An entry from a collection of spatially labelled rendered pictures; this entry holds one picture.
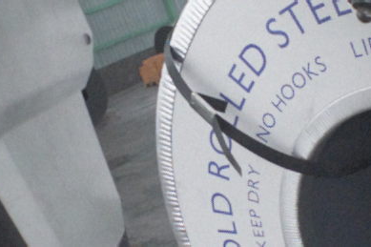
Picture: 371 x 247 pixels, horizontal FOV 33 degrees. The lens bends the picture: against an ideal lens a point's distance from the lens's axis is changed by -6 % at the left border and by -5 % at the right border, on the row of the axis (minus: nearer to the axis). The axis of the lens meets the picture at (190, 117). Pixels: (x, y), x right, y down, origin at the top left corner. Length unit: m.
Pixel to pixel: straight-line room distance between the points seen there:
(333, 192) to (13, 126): 1.08
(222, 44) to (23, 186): 0.91
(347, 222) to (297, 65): 0.42
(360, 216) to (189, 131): 0.41
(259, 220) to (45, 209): 1.00
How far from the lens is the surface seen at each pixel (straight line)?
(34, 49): 0.32
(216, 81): 1.20
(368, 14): 0.77
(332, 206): 1.33
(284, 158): 1.14
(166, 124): 1.33
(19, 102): 0.29
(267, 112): 1.15
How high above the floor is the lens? 1.24
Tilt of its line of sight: 7 degrees down
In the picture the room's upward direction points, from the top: 22 degrees counter-clockwise
